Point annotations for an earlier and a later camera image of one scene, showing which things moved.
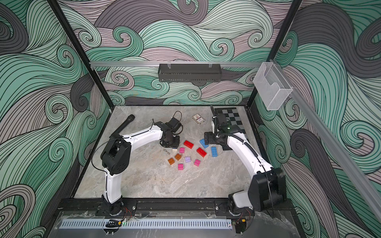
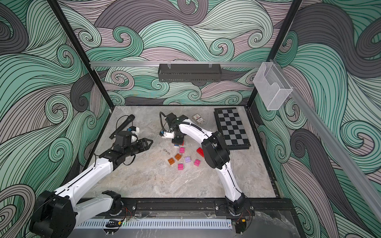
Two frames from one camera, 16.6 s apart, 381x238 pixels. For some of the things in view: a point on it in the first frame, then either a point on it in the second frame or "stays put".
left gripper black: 175,146 → 143,144
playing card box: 198,119 stays put
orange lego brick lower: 171,161 stays put
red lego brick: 201,152 stays put
